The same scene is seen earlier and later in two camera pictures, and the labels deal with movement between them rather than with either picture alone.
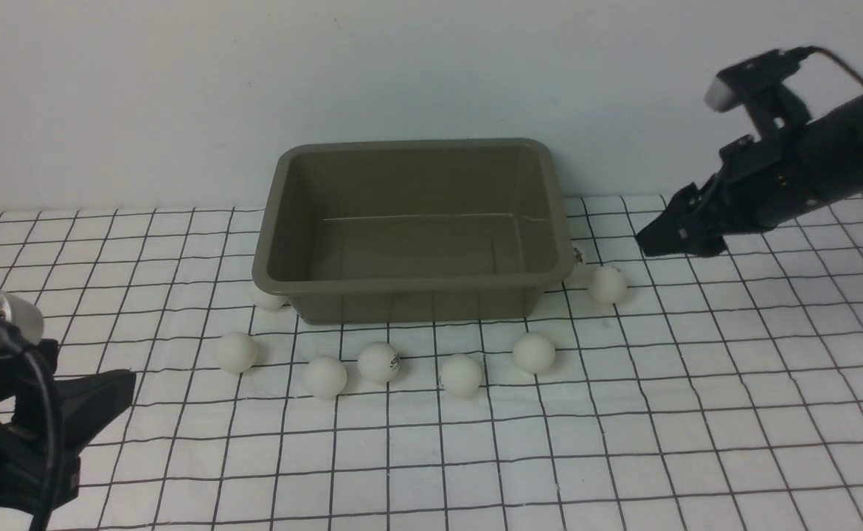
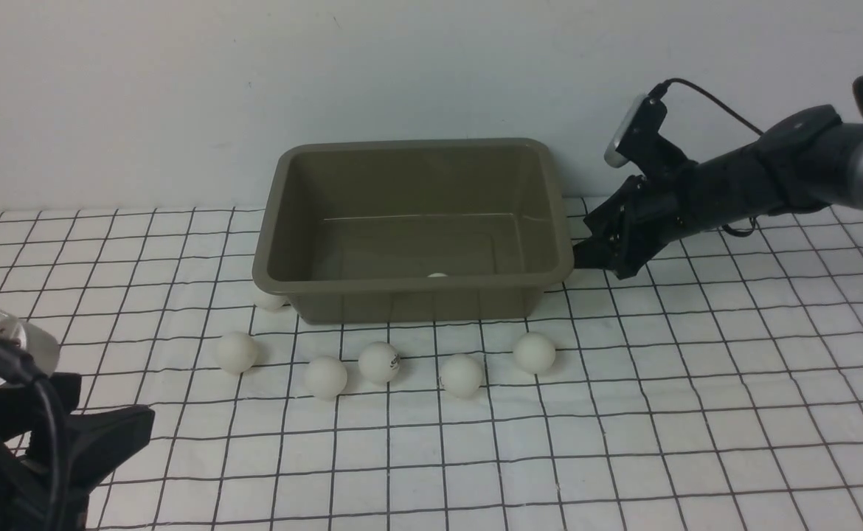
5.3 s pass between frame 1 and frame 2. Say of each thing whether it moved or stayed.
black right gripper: moved
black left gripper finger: moved
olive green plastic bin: stayed
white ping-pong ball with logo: stayed
